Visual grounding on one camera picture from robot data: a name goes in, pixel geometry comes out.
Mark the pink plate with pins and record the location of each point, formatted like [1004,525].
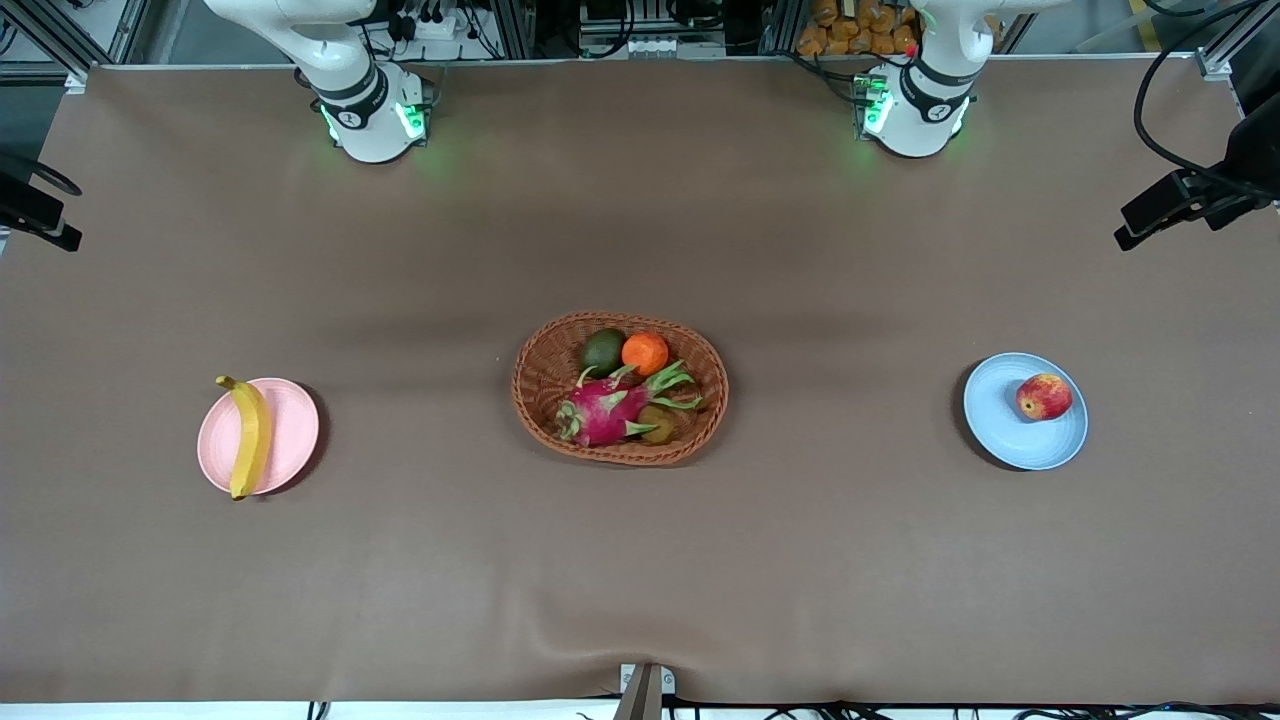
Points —
[295,430]

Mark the green avocado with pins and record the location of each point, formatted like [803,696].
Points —
[603,352]

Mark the red apple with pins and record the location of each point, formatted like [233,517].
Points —
[1044,397]

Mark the yellow banana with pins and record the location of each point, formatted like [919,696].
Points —
[250,440]

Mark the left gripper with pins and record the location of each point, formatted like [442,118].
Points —
[1252,160]

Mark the white power strip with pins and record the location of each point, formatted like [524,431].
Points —
[430,25]

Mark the blue plate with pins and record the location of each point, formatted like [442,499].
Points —
[995,420]

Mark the brown wicker basket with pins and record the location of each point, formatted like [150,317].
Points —
[545,385]

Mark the pink dragon fruit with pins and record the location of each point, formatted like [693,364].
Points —
[605,410]

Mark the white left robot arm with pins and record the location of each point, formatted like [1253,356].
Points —
[925,115]

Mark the brown table cloth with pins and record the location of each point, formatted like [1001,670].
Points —
[640,580]

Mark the aluminium frame post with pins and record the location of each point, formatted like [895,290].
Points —
[1225,50]
[55,35]

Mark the grey metal camera bracket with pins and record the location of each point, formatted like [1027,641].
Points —
[645,690]

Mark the brown kiwi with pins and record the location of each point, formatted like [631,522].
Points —
[657,426]

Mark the orange fruit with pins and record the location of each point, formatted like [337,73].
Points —
[645,353]

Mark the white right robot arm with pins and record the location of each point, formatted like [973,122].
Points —
[365,120]

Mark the bag of orange bread rolls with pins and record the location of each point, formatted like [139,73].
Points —
[860,28]

